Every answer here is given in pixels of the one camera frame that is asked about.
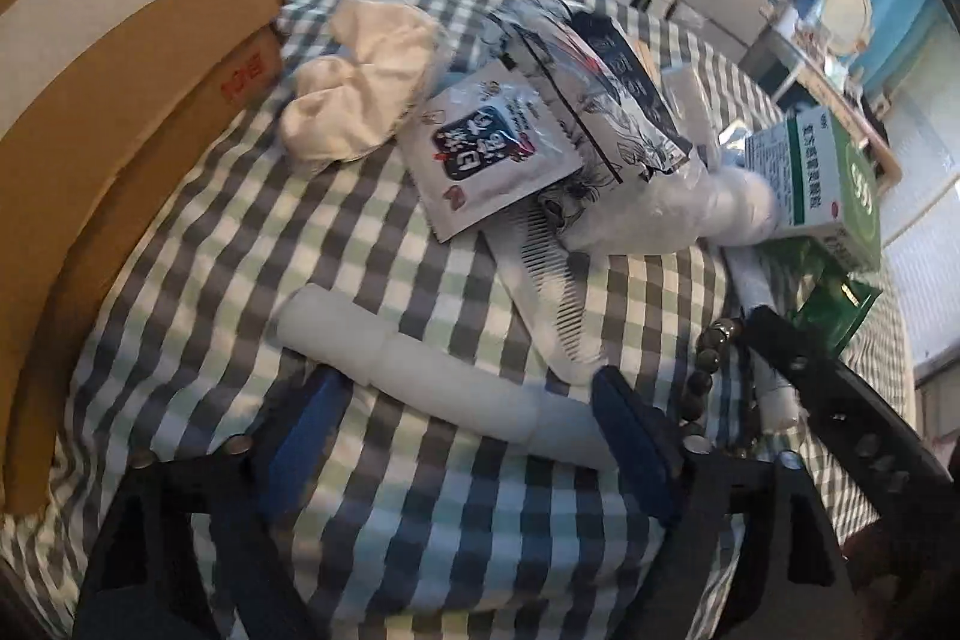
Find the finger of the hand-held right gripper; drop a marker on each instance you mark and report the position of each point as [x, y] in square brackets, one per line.
[840, 400]

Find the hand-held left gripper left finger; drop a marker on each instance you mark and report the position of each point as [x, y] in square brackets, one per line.
[300, 452]

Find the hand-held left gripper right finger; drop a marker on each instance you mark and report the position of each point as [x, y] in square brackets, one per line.
[634, 452]

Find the white plastic bottle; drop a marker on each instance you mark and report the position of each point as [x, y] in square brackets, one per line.
[420, 362]

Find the floral printed plastic bag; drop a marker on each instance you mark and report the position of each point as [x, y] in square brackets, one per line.
[592, 85]

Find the brown cardboard box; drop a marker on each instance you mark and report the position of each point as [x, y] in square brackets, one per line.
[112, 85]

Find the green foil packet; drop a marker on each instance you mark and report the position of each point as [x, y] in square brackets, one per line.
[825, 295]

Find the thin white tube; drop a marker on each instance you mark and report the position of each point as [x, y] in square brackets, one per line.
[754, 291]

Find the white comb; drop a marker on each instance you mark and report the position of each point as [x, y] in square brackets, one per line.
[551, 295]

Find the green and white medicine box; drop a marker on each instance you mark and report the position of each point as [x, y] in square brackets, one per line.
[810, 183]

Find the wooden dressing table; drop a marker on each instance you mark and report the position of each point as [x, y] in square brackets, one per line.
[847, 108]

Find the white sachet with black print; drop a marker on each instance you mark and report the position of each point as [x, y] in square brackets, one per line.
[487, 153]

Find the white socks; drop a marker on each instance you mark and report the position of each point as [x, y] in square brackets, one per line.
[360, 78]

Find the oval vanity mirror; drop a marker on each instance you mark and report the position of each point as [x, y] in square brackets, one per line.
[847, 14]

